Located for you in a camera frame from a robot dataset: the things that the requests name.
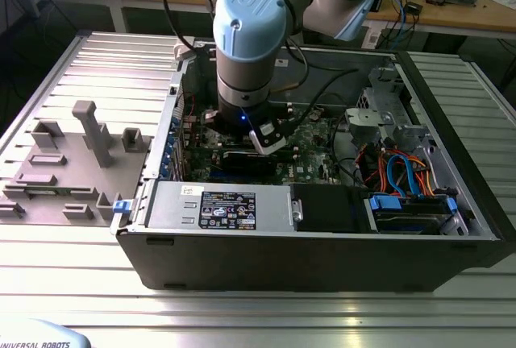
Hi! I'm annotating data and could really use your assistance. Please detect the black drive bay cover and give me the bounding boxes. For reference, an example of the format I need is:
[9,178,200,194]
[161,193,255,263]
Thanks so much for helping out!
[289,182,368,234]

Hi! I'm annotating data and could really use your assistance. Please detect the black graphics card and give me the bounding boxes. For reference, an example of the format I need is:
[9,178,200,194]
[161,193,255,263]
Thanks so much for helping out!
[209,148,280,179]

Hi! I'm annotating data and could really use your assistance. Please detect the green motherboard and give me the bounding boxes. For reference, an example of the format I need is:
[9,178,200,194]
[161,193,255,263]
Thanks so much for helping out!
[177,104,343,186]

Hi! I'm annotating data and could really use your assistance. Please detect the grey power supply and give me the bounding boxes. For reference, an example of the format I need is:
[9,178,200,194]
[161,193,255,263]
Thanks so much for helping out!
[147,180,293,234]

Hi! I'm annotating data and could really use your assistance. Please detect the black PC case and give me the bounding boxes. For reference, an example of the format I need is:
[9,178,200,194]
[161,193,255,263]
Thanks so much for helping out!
[110,35,516,295]

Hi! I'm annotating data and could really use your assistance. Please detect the grey parts rack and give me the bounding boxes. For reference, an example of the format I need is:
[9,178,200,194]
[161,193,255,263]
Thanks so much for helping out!
[0,100,156,228]

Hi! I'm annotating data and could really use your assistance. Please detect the hard disk in blue carrier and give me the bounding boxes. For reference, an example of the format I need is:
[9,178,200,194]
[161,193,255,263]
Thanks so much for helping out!
[364,193,460,236]

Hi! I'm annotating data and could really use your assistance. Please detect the green RAM stick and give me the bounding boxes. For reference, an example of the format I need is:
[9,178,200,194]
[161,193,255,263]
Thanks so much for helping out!
[24,188,73,197]

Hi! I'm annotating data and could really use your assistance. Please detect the wooden desk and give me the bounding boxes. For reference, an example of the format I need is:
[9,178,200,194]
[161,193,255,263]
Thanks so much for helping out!
[0,0,516,39]

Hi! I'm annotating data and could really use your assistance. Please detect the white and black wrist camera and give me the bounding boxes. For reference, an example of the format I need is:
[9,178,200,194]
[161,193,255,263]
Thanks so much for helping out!
[248,120,285,156]

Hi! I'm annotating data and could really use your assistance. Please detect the silver drive bay bracket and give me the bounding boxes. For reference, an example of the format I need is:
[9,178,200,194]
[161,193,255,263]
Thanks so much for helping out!
[344,85,440,164]

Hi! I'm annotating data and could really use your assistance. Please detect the blue SATA cable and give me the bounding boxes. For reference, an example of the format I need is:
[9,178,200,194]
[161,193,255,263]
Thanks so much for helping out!
[385,154,421,200]

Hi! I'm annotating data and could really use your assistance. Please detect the orange SATA cable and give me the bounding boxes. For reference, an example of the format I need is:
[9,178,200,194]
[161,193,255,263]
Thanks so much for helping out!
[405,156,437,197]

